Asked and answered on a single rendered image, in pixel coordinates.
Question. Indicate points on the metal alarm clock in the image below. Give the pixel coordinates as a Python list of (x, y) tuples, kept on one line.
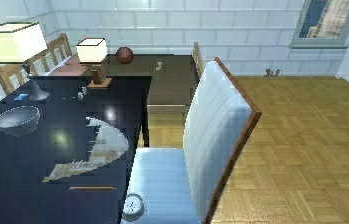
[(133, 207)]

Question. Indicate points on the dark brown side table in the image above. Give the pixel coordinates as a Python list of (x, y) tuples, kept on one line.
[(172, 83)]

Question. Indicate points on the white cushioned wooden chair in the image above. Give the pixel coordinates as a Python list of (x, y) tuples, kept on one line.
[(212, 133)]

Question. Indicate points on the small pale statuette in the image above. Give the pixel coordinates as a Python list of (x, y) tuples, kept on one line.
[(158, 66)]

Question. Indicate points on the light wooden slatted chair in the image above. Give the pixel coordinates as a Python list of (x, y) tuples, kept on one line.
[(198, 60), (58, 50), (10, 78)]

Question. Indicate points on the dark red ball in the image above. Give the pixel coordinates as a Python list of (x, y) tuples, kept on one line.
[(125, 54)]

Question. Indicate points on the newspaper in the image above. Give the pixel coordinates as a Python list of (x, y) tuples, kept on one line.
[(107, 150)]

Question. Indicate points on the small grey shaker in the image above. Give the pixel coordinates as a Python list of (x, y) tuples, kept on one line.
[(80, 95)]

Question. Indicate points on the wooden base table lamp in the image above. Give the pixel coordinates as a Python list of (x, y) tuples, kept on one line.
[(92, 51)]

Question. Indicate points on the brown pencil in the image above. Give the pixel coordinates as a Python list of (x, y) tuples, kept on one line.
[(92, 188)]

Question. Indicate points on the reddish brown tabletop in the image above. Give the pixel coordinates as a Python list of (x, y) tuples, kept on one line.
[(69, 66)]

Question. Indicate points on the blue card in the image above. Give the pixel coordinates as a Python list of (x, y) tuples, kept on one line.
[(21, 97)]

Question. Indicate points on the dark blue glossy table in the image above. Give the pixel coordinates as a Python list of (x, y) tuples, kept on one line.
[(25, 160)]

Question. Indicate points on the grey bowl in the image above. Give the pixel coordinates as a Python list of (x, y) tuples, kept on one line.
[(17, 119)]

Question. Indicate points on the grey framed window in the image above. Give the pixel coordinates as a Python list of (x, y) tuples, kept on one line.
[(325, 23)]

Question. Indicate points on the silver base table lamp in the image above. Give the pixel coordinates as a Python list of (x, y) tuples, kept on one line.
[(12, 43)]

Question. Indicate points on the small dark wall outlet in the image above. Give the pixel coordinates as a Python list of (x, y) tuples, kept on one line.
[(271, 72)]

